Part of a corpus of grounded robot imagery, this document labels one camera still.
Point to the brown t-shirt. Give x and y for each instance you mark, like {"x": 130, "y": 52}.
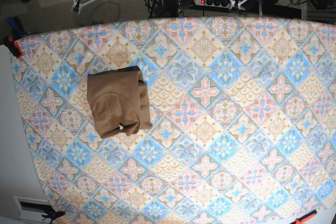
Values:
{"x": 119, "y": 101}

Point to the patterned tablecloth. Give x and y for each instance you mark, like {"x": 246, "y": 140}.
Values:
{"x": 242, "y": 113}

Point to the orange black clamp bottom left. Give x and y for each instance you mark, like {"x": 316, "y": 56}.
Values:
{"x": 50, "y": 213}

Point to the red black clamp left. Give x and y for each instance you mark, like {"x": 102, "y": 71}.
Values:
{"x": 13, "y": 46}

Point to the white floor vent box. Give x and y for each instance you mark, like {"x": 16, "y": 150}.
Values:
{"x": 31, "y": 210}

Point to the orange clamp bottom right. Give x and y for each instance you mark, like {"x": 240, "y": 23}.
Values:
{"x": 304, "y": 218}

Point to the power strip with red switch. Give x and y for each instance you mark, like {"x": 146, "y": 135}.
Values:
{"x": 213, "y": 3}

